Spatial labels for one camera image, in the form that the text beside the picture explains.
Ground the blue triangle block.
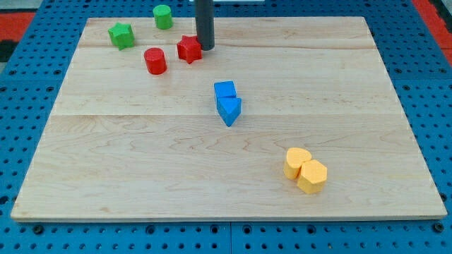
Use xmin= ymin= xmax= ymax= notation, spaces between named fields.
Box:
xmin=217 ymin=97 xmax=242 ymax=127

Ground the blue cube block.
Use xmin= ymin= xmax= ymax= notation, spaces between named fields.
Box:
xmin=213 ymin=80 xmax=237 ymax=104

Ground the red star block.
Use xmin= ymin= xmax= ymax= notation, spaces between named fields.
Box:
xmin=177 ymin=35 xmax=202 ymax=64

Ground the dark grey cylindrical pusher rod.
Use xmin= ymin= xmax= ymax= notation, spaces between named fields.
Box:
xmin=194 ymin=0 xmax=215 ymax=51

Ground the green cylinder block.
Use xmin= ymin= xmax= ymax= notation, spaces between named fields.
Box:
xmin=153 ymin=4 xmax=173 ymax=30

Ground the red cylinder block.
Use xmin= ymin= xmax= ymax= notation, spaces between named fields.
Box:
xmin=143 ymin=47 xmax=167 ymax=75

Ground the green star block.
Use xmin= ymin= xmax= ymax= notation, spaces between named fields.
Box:
xmin=108 ymin=23 xmax=135 ymax=50

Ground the yellow hexagon block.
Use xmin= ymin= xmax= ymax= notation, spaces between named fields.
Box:
xmin=297 ymin=159 xmax=328 ymax=194

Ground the yellow heart block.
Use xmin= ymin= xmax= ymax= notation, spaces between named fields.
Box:
xmin=283 ymin=147 xmax=312 ymax=180

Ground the light wooden board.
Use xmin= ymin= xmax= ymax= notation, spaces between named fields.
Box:
xmin=11 ymin=16 xmax=447 ymax=222

